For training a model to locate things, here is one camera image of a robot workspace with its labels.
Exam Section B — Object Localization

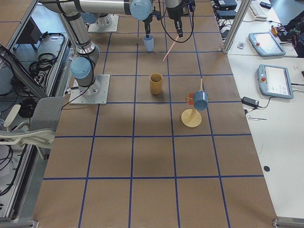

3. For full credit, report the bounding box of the black power adapter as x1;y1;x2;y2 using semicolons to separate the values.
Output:
241;96;259;108

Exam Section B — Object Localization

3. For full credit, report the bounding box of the lower teach pendant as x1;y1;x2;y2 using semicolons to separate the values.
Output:
257;64;294;99

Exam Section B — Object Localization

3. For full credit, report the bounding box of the light blue plastic cup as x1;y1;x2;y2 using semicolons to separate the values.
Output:
143;34;154;52

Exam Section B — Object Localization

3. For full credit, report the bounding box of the pink chopstick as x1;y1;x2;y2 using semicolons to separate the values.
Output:
162;35;179;62

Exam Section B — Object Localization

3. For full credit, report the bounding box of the upper teach pendant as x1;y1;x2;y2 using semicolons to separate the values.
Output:
248;32;286;57

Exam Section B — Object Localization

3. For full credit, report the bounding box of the white keyboard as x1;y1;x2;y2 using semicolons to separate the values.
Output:
248;0;267;21

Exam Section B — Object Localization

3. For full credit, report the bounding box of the teach pendant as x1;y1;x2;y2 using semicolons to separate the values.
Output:
248;32;286;57
257;64;294;99

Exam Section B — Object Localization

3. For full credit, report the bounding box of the blue mug on stand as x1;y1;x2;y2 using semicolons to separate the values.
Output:
193;90;209;111

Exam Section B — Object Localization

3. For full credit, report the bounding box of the metal allen key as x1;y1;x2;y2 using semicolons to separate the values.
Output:
248;115;267;121

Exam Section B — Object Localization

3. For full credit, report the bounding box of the bamboo cylinder holder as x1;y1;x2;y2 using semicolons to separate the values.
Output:
150;73;163;95

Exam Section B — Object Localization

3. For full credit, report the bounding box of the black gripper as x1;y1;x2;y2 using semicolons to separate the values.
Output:
144;19;151;35
174;18;183;38

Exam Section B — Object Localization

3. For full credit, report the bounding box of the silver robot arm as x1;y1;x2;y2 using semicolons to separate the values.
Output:
40;0;152;97
165;0;183;38

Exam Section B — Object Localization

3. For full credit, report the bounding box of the wooden mug tree stand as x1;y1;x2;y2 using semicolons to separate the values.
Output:
181;79;211;128

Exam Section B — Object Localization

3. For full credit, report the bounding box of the grey office chair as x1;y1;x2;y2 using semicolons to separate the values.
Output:
0;96;65;159

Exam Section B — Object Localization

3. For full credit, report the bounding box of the orange mug on stand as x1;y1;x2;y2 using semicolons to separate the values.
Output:
185;93;194;105

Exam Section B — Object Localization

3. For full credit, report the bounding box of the aluminium frame post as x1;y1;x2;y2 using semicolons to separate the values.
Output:
222;0;251;54

